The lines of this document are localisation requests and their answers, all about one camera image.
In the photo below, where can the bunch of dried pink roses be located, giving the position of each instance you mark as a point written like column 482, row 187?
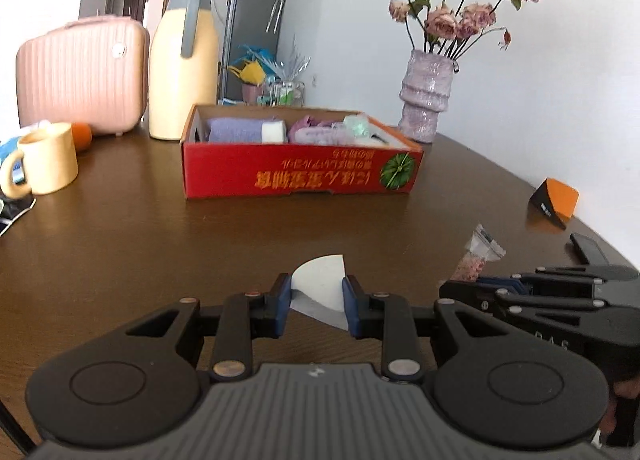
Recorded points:
column 450, row 20

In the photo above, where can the orange and black box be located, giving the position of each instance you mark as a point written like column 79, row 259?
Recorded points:
column 557, row 197

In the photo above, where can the person's right hand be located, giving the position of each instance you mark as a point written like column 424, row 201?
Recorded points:
column 627, row 390

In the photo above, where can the brown door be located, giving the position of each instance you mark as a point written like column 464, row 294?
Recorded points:
column 165, row 2

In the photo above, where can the orange fruit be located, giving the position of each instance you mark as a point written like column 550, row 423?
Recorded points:
column 82, row 136

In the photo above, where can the grey refrigerator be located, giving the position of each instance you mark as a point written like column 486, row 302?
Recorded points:
column 250, row 25

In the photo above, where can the clear folded umbrella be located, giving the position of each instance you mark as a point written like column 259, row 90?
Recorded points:
column 279, row 0

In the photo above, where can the red cardboard box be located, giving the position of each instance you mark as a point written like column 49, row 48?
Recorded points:
column 300, row 170

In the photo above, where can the purple towel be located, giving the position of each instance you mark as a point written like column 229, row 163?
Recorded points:
column 235, row 131

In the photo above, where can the pink hard-shell suitcase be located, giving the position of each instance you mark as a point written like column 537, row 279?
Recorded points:
column 80, row 75

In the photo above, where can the rack of colourful items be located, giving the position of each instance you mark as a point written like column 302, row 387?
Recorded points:
column 260, row 75

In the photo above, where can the white paper piece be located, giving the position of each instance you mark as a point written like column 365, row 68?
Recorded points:
column 320, row 285

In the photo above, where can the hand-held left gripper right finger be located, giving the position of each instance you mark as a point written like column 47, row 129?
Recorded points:
column 352, row 307

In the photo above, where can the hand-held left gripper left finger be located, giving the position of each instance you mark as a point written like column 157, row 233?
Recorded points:
column 282, row 305

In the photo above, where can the black phone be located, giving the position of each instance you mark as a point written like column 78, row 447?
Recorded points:
column 589, row 247

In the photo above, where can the yellow thermos jug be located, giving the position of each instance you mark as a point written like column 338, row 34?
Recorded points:
column 182, row 75

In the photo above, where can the blue tissue pack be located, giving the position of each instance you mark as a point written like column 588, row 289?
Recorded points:
column 10, row 150

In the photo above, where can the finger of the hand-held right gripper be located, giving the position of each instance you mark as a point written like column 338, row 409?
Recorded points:
column 565, row 278
column 465, row 296

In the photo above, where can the crumpled clear plastic wrap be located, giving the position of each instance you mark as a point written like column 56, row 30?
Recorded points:
column 356, row 124

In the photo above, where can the black and white packets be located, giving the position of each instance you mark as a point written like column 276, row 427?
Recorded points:
column 12, row 212

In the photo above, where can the clear packet with pink contents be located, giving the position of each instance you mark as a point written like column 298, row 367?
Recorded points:
column 475, row 252

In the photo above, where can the yellow mug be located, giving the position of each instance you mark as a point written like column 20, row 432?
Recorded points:
column 50, row 160

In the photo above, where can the purple ceramic vase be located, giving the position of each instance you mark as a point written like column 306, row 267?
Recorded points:
column 425, row 100

